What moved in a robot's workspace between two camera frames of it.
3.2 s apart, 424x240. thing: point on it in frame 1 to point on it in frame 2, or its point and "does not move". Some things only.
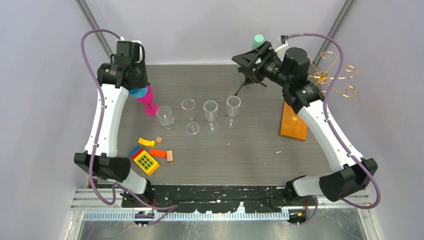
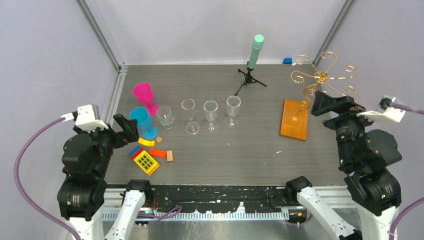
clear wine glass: x=166 y=118 does not move
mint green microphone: x=258 y=40 does not move
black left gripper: x=144 y=81 to x=130 y=132
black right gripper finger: x=250 y=59 to x=323 y=102
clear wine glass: x=188 y=104 does not move
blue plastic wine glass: x=138 y=92 to x=142 y=115
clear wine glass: x=210 y=111 does not move
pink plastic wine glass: x=151 y=109 does not move
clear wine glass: x=233 y=106 does not move
